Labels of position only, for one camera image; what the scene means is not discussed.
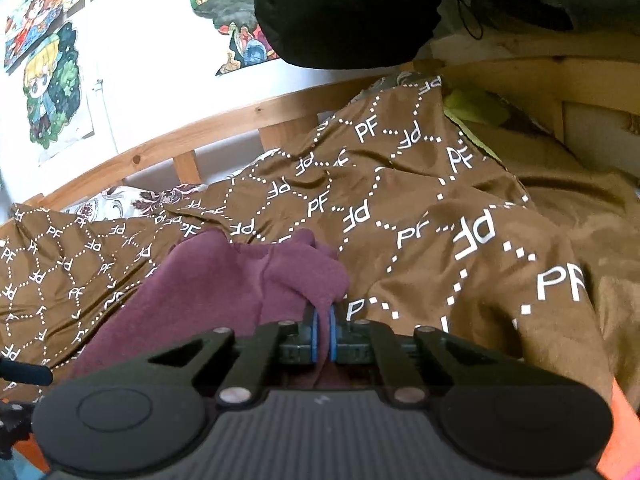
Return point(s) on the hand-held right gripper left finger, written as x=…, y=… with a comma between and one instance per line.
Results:
x=313, y=332

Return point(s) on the wooden bed frame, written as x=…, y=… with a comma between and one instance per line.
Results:
x=225, y=120

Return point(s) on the maroon garment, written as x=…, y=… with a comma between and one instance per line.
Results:
x=210, y=285

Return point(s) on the green cartoon wall poster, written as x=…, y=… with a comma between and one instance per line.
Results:
x=50, y=90

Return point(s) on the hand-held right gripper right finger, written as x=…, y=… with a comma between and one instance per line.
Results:
x=334, y=332

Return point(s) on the floral bed sheet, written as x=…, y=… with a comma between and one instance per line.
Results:
x=125, y=202

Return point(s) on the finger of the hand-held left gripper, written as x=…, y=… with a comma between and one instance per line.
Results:
x=27, y=371

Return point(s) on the colourful comic wall poster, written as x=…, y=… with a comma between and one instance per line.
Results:
x=32, y=25

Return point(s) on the yellow-green cloth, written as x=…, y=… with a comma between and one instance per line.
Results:
x=475, y=105

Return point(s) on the orange and pink cloth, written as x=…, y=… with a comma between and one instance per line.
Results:
x=622, y=435

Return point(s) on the plain brown fleece blanket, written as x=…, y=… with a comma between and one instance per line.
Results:
x=575, y=185

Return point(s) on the brown printed blanket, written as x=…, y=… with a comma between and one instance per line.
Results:
x=400, y=185

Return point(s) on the black cloth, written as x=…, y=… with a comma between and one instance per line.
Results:
x=350, y=10

